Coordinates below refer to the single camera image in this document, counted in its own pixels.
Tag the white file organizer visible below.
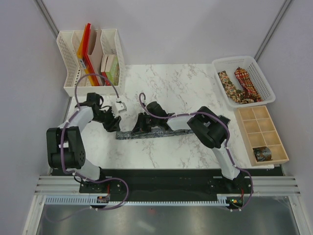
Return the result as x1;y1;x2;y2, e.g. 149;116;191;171
57;29;126;97

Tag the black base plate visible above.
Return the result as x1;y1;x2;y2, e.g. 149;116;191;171
79;169;252;202

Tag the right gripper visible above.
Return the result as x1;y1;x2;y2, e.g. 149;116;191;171
132;113;159;135

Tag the red book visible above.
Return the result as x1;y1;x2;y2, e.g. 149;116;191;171
100;54;111;86

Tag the wooden compartment box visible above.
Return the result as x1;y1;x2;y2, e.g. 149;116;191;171
235;106;289;167

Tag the blue grey floral tie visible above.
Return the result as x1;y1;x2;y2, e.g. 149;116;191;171
115;129;194;141

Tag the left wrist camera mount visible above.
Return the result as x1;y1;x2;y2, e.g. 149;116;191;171
112;101;127;115

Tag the white plastic basket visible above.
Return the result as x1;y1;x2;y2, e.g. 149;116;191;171
212;55;276;109

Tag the beige cardboard folder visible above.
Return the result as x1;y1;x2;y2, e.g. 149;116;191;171
87;27;103;74

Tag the gold patterned tie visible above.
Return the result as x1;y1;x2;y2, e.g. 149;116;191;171
218;71;254;104

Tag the orange red folder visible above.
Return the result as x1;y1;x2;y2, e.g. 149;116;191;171
76;23;99;74

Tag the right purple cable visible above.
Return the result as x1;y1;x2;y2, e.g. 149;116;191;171
138;92;254;194

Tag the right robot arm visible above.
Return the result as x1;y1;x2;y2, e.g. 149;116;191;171
131;101;245;193

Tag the green book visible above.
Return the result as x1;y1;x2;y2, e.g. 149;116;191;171
107;55;120;86

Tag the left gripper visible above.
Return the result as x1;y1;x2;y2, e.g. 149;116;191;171
91;107;121;133

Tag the aluminium rail frame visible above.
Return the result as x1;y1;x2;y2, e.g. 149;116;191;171
23;167;300;235

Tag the white cable duct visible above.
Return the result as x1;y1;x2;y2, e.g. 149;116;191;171
45;195;230;207

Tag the red patterned tie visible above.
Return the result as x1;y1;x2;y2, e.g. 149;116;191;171
234;67;263;102

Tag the rolled dark tie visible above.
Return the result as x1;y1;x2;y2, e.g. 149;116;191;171
253;146;272;162

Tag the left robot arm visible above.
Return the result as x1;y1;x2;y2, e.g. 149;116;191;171
46;93;127;192

